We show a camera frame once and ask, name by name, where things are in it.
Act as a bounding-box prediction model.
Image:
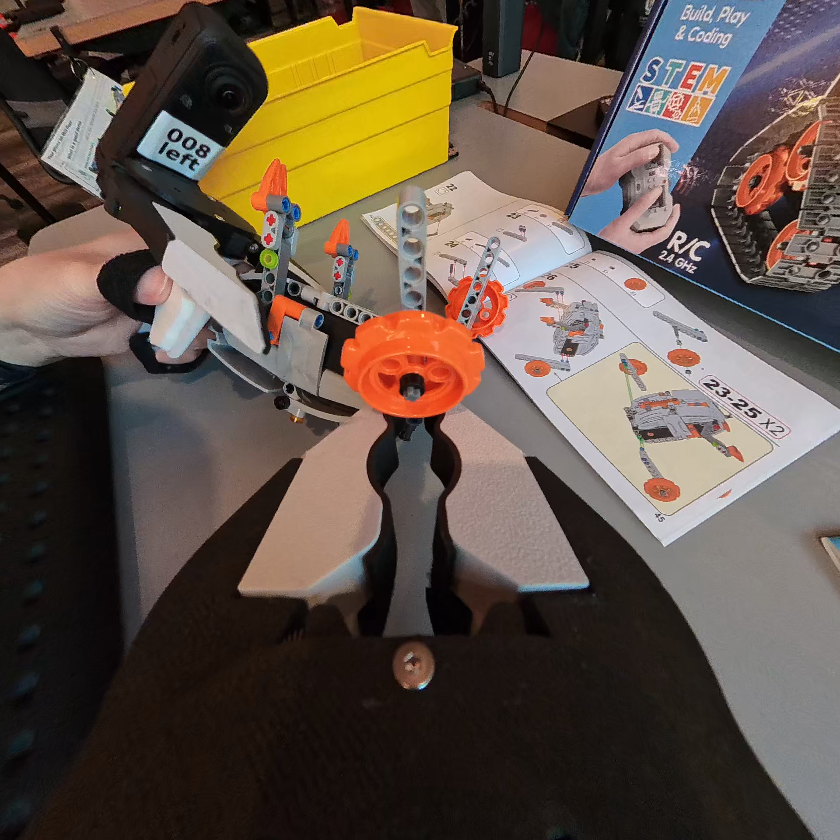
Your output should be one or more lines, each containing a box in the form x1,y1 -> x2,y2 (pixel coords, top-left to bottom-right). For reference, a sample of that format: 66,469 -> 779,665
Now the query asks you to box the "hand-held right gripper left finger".
238,410 -> 401,634

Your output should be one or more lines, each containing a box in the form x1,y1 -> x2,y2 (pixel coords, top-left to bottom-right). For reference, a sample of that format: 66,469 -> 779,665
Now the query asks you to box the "grey orange building-block robot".
217,157 -> 378,424

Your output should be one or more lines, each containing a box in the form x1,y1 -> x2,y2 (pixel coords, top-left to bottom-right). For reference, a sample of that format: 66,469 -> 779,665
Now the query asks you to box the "black perforated chair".
0,357 -> 126,840

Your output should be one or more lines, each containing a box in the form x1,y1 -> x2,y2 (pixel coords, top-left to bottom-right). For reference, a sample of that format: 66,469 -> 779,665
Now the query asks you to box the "person's left hand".
0,226 -> 217,368

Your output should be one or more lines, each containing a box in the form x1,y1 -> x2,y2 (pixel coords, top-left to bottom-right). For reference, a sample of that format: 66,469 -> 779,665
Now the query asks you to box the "dark grey box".
482,0 -> 526,80

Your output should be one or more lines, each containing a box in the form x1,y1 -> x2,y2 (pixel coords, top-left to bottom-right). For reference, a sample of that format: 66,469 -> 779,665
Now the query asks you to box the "white instruction booklet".
361,171 -> 840,547

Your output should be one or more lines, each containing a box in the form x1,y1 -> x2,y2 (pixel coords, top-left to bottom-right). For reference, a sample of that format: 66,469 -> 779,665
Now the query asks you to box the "blue toy kit box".
566,0 -> 840,355

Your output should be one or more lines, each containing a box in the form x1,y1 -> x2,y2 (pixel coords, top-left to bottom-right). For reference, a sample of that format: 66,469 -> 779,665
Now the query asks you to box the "white printed card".
42,69 -> 126,198

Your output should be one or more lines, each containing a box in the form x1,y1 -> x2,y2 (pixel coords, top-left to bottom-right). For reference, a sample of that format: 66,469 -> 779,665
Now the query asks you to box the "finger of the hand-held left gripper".
152,202 -> 271,355

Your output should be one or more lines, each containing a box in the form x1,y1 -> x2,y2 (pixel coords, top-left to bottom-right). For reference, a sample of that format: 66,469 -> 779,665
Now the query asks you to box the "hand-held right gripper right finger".
423,410 -> 589,634

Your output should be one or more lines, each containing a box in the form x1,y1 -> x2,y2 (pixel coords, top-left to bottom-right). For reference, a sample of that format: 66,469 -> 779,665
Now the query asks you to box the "yellow plastic bin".
121,7 -> 459,227

